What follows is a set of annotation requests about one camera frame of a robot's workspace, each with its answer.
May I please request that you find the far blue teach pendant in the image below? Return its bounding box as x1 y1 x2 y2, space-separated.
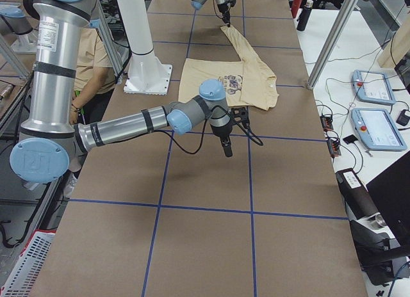
352 70 396 106

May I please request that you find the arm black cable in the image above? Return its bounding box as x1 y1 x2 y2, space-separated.
160 105 265 156

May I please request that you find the cream long-sleeve printed shirt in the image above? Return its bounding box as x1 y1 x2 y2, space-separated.
178 26 279 111

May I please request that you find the black water bottle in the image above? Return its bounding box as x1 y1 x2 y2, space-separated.
297 0 313 31

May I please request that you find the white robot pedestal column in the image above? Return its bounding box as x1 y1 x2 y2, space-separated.
117 0 172 95

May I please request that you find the person in beige shirt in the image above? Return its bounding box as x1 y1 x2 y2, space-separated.
62 26 117 198

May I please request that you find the blue teach pendant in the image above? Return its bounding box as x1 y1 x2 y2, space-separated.
352 70 396 106
350 108 407 152

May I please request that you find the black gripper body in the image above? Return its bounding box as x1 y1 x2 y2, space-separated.
217 0 230 15
211 124 233 140

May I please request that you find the aluminium frame post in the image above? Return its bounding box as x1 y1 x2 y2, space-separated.
307 0 359 90

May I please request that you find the white plastic basket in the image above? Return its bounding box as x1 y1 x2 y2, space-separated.
1 230 56 296

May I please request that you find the brown table cover mat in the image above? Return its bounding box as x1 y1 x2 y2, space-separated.
31 0 366 296

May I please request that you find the red cylinder bottle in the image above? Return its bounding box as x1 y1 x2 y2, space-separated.
291 0 302 19

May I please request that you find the black monitor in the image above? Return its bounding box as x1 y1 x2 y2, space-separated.
366 153 410 245

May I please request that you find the near blue teach pendant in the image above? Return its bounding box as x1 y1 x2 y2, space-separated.
350 108 407 152

